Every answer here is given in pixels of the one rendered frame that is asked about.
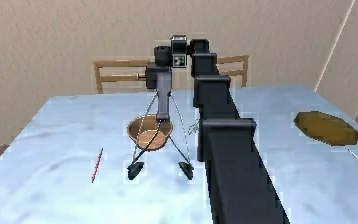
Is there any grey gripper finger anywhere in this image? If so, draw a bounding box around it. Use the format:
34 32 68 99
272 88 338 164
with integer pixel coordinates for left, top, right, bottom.
167 93 195 181
126 93 164 181

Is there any red pencil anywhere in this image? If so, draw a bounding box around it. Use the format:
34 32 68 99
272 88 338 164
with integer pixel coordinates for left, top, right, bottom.
91 147 105 184

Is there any brown bowl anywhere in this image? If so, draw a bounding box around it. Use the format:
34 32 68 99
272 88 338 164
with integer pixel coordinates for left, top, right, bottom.
126 114 174 152

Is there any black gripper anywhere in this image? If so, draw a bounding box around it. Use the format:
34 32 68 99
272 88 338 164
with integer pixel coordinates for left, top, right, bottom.
144 45 174 122

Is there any brown flat bread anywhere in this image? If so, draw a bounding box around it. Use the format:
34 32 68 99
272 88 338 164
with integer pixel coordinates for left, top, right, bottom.
292 110 358 147

